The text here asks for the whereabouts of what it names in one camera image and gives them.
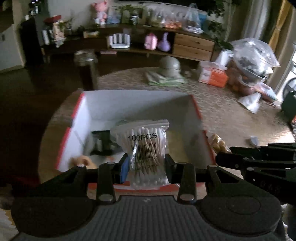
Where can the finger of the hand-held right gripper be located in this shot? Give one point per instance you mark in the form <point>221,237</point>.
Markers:
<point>259,151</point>
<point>254,162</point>

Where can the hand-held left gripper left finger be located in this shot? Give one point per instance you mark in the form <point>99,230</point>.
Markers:
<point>124,170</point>

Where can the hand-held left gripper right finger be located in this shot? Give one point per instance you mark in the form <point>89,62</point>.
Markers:
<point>167,171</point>

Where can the cotton swab bag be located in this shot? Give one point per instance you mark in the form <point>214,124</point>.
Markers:
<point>143,148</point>

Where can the white cardboard box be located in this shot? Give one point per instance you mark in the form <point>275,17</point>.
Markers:
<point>138,106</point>

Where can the black item in box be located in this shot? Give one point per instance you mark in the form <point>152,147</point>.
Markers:
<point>101,142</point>

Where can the small snack packet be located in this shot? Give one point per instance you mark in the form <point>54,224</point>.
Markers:
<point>218,143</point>

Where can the tan rounded object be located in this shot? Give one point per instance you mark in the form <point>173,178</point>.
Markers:
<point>82,161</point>

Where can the white plastic bag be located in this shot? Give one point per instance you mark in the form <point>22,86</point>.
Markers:
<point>251,104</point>

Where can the green and orange organizer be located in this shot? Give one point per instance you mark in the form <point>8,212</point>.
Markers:
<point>290,106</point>

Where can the stack of colourful folders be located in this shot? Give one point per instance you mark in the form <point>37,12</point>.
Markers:
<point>269,92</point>

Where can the clear container with orange items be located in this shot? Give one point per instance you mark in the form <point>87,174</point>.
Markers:
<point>242,85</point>

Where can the orange tissue box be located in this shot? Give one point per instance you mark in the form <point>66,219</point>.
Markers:
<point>212,75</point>

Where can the green folded cloth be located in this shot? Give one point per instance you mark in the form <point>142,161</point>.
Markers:
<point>166,80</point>

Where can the large clear plastic bag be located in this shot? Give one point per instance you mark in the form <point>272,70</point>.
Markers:
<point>254,55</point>

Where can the white plant pot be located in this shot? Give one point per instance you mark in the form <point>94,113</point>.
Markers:
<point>223,56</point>

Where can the grey round lidded bowl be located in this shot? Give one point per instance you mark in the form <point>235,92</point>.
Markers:
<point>170,67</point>

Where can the glass jar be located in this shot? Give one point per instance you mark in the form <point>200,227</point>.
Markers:
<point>86,69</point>

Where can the wooden sideboard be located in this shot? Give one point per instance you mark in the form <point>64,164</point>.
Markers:
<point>192,46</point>

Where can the purple toy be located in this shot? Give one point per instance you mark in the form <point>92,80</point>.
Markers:
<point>164,44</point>

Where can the white router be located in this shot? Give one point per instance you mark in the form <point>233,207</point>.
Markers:
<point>119,41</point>

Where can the pink bag-shaped toy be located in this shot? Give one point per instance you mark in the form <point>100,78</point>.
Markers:
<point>151,42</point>

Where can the green leafy plant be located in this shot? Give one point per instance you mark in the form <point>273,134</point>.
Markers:
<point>219,25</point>

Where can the yellow curtain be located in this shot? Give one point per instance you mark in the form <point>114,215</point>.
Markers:
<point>278,20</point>

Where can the clear bags of snacks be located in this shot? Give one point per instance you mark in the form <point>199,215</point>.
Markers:
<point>180,18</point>

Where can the black shelf unit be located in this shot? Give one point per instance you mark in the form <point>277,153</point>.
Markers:
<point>32,41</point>

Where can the pink plush doll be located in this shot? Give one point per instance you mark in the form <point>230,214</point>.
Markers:
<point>100,11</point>

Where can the wooden photo frame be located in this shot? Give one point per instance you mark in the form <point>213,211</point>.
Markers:
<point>131,15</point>

